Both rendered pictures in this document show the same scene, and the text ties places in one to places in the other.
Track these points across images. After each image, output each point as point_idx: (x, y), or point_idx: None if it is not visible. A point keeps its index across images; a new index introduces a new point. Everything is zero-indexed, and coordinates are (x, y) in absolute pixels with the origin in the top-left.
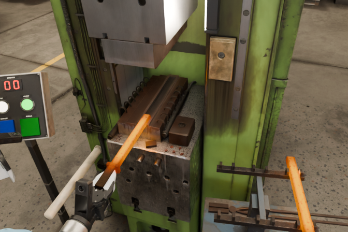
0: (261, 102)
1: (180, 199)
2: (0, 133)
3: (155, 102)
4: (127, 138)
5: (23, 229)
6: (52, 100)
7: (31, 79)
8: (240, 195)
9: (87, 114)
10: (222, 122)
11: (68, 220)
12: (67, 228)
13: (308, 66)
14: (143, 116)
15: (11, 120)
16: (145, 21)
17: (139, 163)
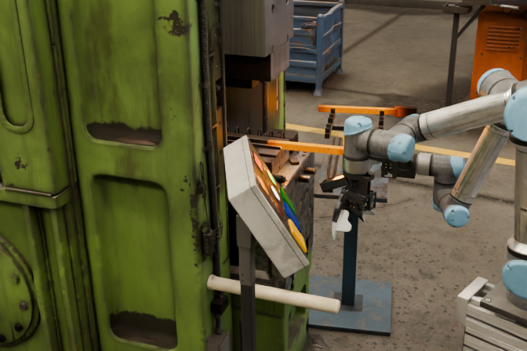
0: (283, 80)
1: (310, 213)
2: (334, 179)
3: None
4: (281, 175)
5: (481, 76)
6: None
7: (252, 146)
8: None
9: (205, 221)
10: (274, 121)
11: (419, 157)
12: (427, 154)
13: None
14: (273, 142)
15: (285, 202)
16: (288, 18)
17: (310, 179)
